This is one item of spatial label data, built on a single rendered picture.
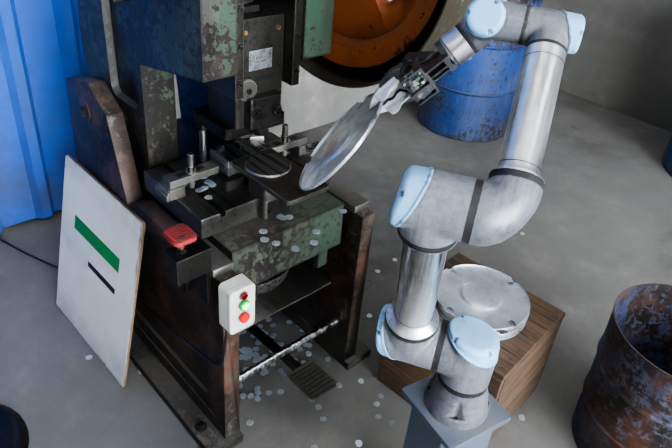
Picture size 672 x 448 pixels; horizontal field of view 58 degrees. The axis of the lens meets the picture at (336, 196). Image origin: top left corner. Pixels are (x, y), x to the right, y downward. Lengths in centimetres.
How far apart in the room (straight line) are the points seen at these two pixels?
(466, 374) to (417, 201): 48
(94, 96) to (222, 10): 58
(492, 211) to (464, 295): 88
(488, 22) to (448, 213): 38
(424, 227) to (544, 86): 34
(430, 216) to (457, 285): 91
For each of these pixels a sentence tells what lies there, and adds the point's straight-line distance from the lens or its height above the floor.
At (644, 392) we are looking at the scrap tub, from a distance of 187.
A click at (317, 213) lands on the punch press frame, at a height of 65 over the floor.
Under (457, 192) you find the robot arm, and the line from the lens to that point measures 105.
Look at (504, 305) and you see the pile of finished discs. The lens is 193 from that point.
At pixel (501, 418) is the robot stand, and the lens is 155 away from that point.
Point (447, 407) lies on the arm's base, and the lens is 147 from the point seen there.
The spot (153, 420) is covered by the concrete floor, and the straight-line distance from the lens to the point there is 205.
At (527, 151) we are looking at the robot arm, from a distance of 111.
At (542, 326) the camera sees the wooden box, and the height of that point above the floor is 35.
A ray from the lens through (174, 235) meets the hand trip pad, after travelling 143.
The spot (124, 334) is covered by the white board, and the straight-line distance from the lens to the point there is 203.
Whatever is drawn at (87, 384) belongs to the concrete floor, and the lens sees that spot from 218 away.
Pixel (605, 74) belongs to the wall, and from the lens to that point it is 470.
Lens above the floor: 160
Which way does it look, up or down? 32 degrees down
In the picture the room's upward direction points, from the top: 6 degrees clockwise
